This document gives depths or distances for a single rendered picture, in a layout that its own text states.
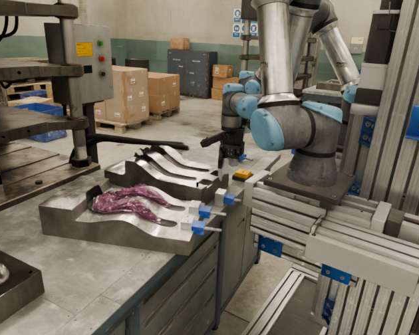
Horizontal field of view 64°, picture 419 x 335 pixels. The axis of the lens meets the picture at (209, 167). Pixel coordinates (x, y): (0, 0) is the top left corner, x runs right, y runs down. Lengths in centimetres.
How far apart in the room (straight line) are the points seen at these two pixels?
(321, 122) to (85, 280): 78
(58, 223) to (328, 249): 83
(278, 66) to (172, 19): 865
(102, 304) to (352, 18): 731
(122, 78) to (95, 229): 423
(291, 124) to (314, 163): 16
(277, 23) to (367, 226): 60
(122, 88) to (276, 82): 443
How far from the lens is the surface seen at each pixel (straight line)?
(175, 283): 131
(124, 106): 529
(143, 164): 143
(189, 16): 923
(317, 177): 102
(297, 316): 179
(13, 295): 96
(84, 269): 106
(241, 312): 205
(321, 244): 95
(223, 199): 134
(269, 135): 89
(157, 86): 602
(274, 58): 94
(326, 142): 100
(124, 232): 110
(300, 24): 110
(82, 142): 179
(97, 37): 200
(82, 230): 117
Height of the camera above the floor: 143
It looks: 21 degrees down
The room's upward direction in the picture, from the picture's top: 2 degrees clockwise
